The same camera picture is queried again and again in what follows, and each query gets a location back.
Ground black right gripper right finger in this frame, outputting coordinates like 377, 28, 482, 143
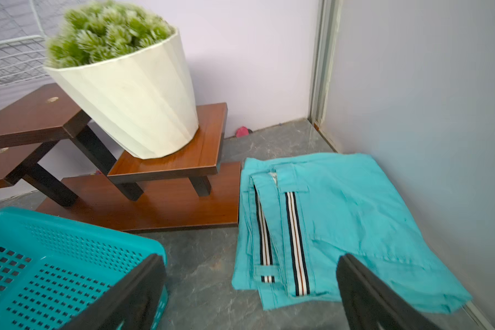
336, 254, 438, 330

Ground white pot with green plant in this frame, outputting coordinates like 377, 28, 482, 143
45, 1, 199, 160

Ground brown wooden tiered stand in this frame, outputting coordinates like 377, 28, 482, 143
0, 84, 241, 232

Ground folded teal pants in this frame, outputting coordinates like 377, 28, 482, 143
232, 153, 472, 314

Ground teal plastic basket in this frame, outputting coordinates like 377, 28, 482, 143
0, 207, 166, 329

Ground small pink object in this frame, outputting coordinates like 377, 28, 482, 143
235, 126, 252, 138

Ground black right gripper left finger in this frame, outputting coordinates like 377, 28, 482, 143
62, 254, 166, 329

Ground white wire wall shelf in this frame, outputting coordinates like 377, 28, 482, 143
0, 1, 76, 87

